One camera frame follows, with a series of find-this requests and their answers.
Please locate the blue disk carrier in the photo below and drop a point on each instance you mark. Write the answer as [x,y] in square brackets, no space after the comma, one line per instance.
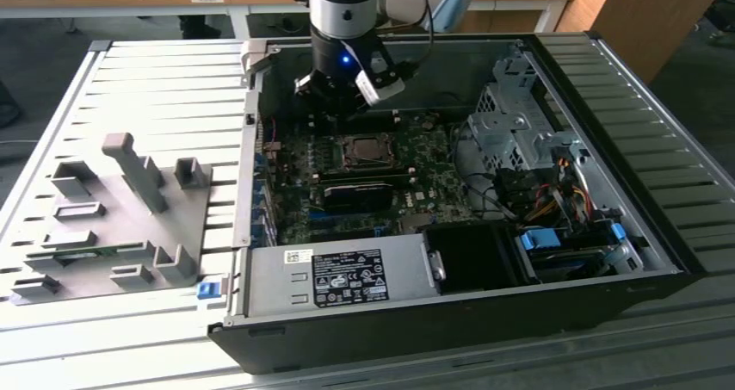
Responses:
[540,239]

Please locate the blue case latch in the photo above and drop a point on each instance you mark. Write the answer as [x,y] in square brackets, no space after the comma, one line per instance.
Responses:
[209,291]

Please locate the green RAM stick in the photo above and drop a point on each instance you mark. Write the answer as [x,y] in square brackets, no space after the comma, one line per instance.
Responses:
[106,251]

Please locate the wooden cabinet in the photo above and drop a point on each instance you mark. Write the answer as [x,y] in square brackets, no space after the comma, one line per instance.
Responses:
[644,20]

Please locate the black chair base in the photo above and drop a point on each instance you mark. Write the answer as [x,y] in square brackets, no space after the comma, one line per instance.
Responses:
[201,26]

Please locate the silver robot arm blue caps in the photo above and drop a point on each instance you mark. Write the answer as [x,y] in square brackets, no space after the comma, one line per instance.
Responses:
[345,7]

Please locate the green motherboard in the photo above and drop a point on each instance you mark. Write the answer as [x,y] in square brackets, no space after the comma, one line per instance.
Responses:
[437,192]

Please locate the dark chair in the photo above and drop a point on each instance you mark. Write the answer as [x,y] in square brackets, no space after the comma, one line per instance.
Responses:
[721,15]

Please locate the black graphics card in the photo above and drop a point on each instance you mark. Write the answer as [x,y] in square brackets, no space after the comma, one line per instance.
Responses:
[357,196]

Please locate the blue drive clip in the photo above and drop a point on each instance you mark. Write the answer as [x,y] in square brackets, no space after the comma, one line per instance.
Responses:
[617,233]

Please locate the black open PC case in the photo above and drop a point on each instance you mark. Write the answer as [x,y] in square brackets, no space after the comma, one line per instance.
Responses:
[402,329]

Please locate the grey power supply with label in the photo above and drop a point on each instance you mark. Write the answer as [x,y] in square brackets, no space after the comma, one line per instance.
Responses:
[275,278]

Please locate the silver square CPU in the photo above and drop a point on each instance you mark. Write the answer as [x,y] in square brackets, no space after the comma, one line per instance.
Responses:
[369,148]

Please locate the CPU socket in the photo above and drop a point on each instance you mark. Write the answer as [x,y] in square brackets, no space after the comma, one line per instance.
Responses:
[341,164]

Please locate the dark floor object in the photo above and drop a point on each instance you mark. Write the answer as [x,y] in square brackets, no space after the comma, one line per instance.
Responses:
[9,106]

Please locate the silver metal drive cage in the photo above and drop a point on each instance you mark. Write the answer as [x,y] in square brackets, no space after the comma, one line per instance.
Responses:
[500,136]

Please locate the grey plastic parts rack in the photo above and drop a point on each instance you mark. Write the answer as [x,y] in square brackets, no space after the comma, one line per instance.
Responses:
[126,235]

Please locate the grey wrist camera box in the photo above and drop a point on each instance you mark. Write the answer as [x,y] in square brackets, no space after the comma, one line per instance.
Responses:
[385,88]

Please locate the black RAM slot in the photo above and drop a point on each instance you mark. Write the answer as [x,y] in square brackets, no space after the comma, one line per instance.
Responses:
[362,177]

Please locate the thin metal locking lever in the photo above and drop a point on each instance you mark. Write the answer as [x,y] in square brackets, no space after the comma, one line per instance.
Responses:
[382,162]

